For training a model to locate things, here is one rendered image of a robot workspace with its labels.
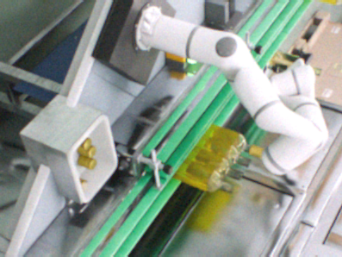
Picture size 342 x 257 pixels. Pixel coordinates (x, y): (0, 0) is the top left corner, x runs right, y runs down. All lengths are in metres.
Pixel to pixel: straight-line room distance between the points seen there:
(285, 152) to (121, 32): 0.54
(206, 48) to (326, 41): 4.71
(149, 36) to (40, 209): 0.57
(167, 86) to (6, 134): 0.73
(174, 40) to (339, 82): 4.27
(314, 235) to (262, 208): 0.18
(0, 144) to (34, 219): 0.70
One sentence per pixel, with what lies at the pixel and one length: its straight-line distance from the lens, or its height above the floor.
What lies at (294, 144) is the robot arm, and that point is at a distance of 1.54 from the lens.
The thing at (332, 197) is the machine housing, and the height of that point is 1.39.
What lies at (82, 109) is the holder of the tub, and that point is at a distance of 1.66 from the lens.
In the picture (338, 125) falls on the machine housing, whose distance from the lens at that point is 2.29.
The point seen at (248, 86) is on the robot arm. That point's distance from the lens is 1.55.
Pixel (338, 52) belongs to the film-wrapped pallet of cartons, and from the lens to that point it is 6.18.
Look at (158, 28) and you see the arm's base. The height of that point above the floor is 0.87.
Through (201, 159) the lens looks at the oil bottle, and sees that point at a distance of 1.90.
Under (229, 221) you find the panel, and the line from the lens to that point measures 1.93.
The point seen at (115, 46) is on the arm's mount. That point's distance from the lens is 1.64.
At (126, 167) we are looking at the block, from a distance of 1.81.
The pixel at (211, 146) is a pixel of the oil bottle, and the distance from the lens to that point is 1.93.
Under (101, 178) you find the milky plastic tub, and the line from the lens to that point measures 1.76.
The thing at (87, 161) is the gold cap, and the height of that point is 0.80.
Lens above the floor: 1.67
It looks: 23 degrees down
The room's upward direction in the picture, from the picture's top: 112 degrees clockwise
